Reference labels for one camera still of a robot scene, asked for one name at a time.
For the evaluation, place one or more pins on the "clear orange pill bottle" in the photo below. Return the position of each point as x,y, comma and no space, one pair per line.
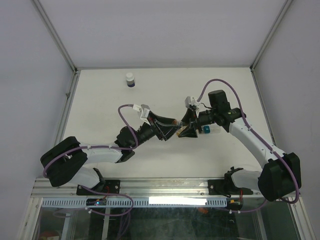
172,122

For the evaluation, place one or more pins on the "white cap pill bottle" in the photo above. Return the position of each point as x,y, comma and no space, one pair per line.
130,79

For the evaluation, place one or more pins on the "black mount plate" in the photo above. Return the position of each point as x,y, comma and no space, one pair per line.
220,187
108,186

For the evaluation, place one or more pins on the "right black mount plate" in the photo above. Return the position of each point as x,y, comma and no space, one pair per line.
220,187

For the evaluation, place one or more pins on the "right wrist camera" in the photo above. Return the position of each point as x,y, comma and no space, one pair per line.
191,103

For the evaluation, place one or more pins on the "white slotted cable duct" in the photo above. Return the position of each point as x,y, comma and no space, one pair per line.
142,202

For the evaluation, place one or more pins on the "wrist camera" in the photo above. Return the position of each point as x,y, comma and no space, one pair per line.
143,112
191,103

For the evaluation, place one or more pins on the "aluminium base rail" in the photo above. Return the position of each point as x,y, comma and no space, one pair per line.
133,187

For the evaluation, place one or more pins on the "left black mount plate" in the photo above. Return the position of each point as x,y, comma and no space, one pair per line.
108,186

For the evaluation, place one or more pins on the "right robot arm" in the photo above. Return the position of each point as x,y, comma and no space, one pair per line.
280,172

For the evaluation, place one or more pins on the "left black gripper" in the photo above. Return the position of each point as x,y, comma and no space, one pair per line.
167,131

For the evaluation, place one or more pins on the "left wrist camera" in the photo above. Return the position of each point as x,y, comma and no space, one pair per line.
143,112

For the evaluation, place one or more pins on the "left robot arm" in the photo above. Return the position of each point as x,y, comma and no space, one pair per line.
66,162

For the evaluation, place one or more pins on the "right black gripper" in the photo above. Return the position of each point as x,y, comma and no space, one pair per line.
191,117

